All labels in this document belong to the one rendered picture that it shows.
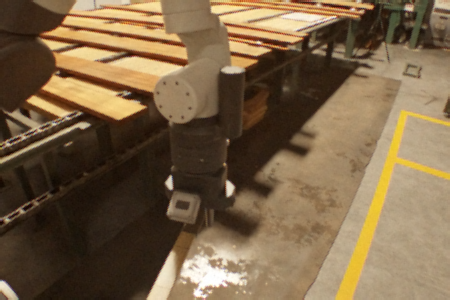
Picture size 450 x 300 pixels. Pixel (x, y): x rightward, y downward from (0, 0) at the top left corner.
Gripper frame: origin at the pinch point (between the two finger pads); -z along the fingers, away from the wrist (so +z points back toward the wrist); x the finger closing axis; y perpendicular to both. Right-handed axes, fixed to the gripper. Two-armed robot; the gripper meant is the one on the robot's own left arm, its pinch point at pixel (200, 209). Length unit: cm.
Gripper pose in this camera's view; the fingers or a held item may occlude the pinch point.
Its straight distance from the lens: 56.8
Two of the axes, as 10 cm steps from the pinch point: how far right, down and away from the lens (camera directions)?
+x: -9.7, -1.5, 2.0
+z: 0.2, -8.6, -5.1
